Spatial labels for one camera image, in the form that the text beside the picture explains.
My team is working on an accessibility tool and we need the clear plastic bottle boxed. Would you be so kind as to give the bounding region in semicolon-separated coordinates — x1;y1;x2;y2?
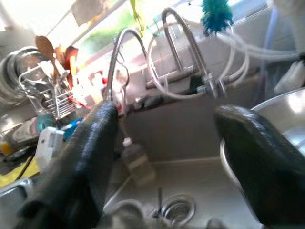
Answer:
121;137;157;187

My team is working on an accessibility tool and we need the blue plastic bowl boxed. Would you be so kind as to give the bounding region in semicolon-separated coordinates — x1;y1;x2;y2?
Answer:
61;118;83;139

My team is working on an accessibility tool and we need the yellow cleaning cloth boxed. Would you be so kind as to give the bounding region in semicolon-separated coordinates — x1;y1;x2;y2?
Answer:
0;157;40;188

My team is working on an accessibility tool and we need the steel pot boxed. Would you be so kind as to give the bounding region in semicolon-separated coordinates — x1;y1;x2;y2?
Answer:
0;46;41;105

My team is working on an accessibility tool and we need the red spatula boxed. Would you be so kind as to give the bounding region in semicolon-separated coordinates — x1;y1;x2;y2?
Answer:
65;46;79;86

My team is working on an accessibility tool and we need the steel wire dish rack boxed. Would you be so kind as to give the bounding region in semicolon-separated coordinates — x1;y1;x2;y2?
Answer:
18;64;77;120

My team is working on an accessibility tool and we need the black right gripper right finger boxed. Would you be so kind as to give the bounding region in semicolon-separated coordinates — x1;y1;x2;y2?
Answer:
213;104;305;226

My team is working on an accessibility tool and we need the steel spring faucet spout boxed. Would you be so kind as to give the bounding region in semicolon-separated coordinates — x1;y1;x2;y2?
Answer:
104;28;150;103

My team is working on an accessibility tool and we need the stainless steel sink basin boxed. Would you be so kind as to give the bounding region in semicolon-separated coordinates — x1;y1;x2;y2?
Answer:
0;95;263;229

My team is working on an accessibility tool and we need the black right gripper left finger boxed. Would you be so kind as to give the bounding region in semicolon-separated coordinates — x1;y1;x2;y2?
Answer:
14;100;120;229

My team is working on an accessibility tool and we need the steel faucet with curved hose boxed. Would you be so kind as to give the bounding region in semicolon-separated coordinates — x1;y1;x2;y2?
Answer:
145;7;231;99

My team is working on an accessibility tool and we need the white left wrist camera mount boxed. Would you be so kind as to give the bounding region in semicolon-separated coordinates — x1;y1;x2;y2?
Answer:
35;126;65;170

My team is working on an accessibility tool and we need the steel sink drain strainer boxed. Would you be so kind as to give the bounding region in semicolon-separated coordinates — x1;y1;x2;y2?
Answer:
152;193;197;226

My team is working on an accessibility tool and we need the white water hose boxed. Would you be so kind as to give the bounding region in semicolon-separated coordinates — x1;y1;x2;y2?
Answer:
147;21;301;101

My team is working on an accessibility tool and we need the small steel bowl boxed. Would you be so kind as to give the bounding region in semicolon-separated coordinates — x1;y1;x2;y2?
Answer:
219;87;305;191

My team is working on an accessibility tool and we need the dark green sponge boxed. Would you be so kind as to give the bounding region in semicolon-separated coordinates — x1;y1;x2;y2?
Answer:
189;75;203;93

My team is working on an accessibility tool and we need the blue bottle brush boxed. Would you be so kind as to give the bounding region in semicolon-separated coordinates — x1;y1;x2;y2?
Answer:
200;0;234;36

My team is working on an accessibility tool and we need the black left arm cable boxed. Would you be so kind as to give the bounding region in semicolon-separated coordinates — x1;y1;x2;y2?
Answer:
15;155;34;182

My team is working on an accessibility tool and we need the wooden spoon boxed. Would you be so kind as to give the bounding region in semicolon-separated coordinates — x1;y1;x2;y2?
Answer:
35;35;58;84

